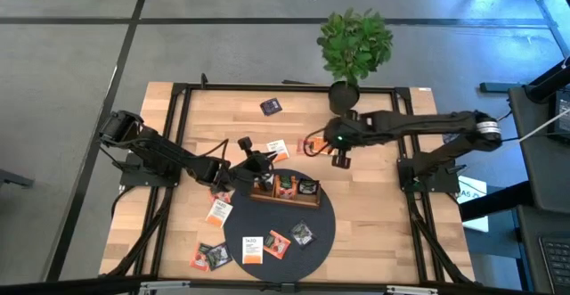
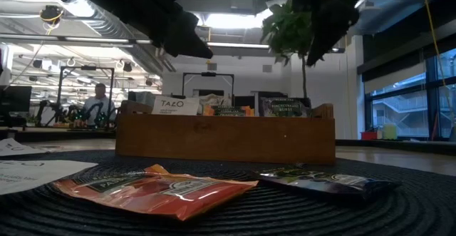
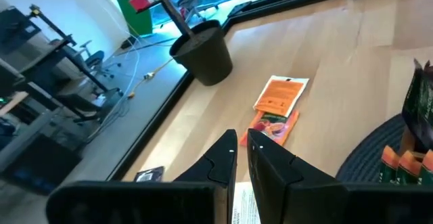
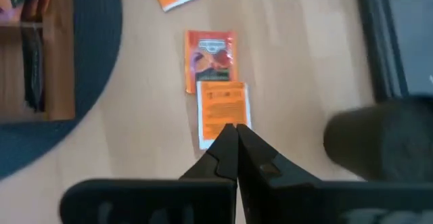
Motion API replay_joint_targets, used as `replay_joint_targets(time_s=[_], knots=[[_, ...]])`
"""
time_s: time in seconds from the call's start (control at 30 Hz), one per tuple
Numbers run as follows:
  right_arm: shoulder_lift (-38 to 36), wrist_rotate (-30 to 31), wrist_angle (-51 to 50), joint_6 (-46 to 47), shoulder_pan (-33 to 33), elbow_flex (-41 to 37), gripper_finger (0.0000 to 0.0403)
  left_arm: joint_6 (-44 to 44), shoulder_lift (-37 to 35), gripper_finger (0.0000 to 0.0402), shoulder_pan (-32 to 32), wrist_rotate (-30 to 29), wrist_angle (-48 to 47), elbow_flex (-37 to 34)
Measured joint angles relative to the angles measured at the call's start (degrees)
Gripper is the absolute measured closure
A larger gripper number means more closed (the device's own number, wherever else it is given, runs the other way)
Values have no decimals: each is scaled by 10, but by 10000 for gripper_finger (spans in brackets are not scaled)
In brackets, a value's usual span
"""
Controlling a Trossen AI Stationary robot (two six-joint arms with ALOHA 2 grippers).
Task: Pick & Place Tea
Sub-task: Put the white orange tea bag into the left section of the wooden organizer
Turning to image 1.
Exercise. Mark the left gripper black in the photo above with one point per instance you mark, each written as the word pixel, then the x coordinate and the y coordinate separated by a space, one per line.
pixel 236 177

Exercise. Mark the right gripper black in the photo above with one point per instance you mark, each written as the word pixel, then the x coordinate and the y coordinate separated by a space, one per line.
pixel 352 130

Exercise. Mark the white orange Tazo tea packet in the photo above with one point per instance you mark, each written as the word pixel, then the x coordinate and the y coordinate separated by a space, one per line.
pixel 252 250
pixel 218 213
pixel 281 150

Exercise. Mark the orange tea packet white edge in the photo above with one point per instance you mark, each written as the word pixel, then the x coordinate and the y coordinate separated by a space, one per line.
pixel 320 147

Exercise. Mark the dark blackcurrant tea packet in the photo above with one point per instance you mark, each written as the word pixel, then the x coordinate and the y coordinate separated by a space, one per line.
pixel 219 256
pixel 303 235
pixel 308 187

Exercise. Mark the purple tea packet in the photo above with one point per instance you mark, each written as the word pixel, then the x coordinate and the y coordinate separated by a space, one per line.
pixel 271 107

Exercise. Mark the green plant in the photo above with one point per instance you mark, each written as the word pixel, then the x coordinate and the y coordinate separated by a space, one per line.
pixel 356 41

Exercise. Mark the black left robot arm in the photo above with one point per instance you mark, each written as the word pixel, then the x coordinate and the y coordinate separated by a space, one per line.
pixel 160 152

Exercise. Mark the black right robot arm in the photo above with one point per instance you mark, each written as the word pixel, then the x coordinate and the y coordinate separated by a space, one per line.
pixel 423 123

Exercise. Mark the wooden three-compartment tea tray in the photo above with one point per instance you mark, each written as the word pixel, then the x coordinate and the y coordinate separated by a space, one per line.
pixel 289 202

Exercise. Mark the round dark woven placemat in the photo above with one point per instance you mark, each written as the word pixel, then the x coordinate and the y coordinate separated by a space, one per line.
pixel 311 261

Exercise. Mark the white printed sign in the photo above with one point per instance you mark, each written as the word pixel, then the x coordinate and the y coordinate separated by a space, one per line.
pixel 474 190

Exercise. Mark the grey-blue floor foot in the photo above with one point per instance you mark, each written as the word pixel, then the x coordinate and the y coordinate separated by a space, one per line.
pixel 499 87

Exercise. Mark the black desk leg beam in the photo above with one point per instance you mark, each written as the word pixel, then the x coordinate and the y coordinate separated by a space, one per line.
pixel 494 201

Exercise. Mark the dark grey desk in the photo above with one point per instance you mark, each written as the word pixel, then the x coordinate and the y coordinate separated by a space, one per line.
pixel 530 250
pixel 534 174

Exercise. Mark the black bar with silver brackets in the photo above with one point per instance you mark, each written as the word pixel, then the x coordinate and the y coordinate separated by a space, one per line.
pixel 67 286

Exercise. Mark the black keyboard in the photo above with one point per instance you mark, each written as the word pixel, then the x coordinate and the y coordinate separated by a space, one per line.
pixel 556 259

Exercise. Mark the grey furniture foot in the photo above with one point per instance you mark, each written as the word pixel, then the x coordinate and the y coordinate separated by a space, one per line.
pixel 15 180

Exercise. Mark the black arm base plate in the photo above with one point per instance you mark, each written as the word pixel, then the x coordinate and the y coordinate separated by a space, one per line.
pixel 441 182
pixel 133 180

